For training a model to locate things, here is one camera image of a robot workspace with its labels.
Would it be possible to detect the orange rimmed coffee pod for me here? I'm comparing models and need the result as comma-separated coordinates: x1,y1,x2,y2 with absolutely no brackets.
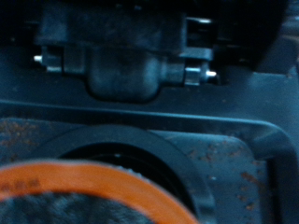
0,160,200,224

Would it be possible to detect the black keurig coffee machine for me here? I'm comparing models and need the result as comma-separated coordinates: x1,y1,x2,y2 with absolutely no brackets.
0,0,299,224

